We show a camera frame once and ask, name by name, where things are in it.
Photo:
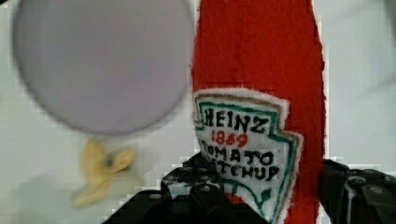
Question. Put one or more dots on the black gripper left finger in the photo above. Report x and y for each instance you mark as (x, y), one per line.
(195, 174)

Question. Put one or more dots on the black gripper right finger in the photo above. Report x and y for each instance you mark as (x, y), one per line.
(357, 196)

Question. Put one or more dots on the red plush ketchup bottle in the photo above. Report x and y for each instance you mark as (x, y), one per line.
(259, 104)

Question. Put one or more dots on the yellow peeled banana toy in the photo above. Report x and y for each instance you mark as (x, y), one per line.
(100, 168)

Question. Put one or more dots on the lilac oval plate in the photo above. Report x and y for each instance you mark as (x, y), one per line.
(104, 66)

